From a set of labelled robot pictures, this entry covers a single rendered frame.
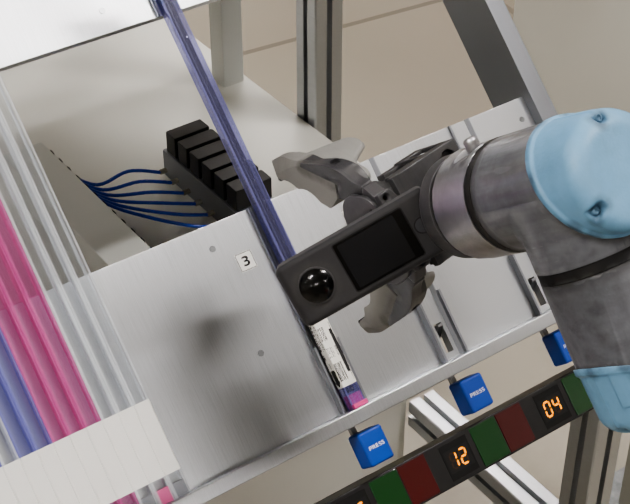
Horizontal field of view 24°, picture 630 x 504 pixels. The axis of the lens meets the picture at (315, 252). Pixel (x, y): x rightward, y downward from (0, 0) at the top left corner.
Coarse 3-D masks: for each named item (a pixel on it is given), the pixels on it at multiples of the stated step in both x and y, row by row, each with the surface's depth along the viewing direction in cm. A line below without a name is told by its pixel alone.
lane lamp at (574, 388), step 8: (568, 376) 133; (568, 384) 133; (576, 384) 133; (568, 392) 132; (576, 392) 133; (584, 392) 133; (576, 400) 133; (584, 400) 133; (576, 408) 132; (584, 408) 133
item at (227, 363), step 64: (448, 128) 133; (512, 128) 136; (192, 256) 120; (256, 256) 122; (512, 256) 132; (128, 320) 116; (192, 320) 118; (256, 320) 121; (448, 320) 128; (512, 320) 131; (192, 384) 117; (256, 384) 119; (320, 384) 122; (384, 384) 124; (192, 448) 116; (256, 448) 118
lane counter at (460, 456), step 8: (456, 440) 127; (464, 440) 127; (440, 448) 126; (448, 448) 126; (456, 448) 126; (464, 448) 127; (448, 456) 126; (456, 456) 126; (464, 456) 127; (472, 456) 127; (448, 464) 126; (456, 464) 126; (464, 464) 126; (472, 464) 127; (456, 472) 126; (464, 472) 126; (456, 480) 126
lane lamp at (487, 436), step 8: (480, 424) 128; (488, 424) 128; (496, 424) 129; (472, 432) 127; (480, 432) 128; (488, 432) 128; (496, 432) 128; (480, 440) 128; (488, 440) 128; (496, 440) 128; (504, 440) 129; (480, 448) 127; (488, 448) 128; (496, 448) 128; (504, 448) 128; (488, 456) 128; (496, 456) 128; (488, 464) 127
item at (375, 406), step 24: (504, 336) 127; (528, 336) 128; (456, 360) 125; (480, 360) 126; (408, 384) 122; (432, 384) 123; (360, 408) 120; (384, 408) 121; (312, 432) 118; (336, 432) 119; (264, 456) 116; (288, 456) 117; (216, 480) 114; (240, 480) 114
